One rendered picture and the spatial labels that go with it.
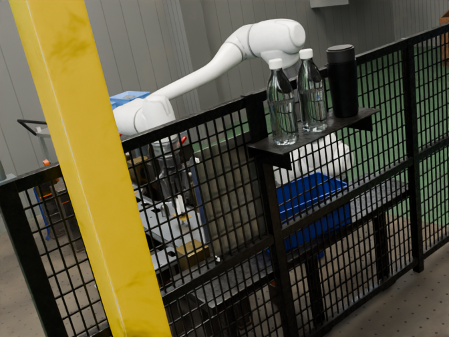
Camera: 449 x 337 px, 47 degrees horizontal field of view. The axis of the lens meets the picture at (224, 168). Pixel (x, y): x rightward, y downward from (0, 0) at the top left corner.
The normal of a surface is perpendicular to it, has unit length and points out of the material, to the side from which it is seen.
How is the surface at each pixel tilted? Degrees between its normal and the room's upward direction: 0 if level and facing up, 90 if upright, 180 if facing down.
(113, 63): 90
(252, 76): 90
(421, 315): 0
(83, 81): 90
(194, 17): 90
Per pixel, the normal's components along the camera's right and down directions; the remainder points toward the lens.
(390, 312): -0.18, -0.92
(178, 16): -0.69, 0.37
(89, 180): 0.59, 0.19
